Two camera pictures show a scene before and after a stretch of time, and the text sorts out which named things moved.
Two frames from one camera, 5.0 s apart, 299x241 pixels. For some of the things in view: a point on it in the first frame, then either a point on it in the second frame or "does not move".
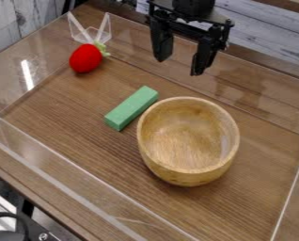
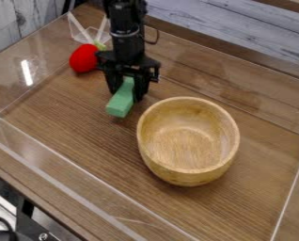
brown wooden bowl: (188, 137) does not move
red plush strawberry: (85, 56) does not move
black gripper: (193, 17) to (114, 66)
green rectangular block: (128, 110) to (118, 104)
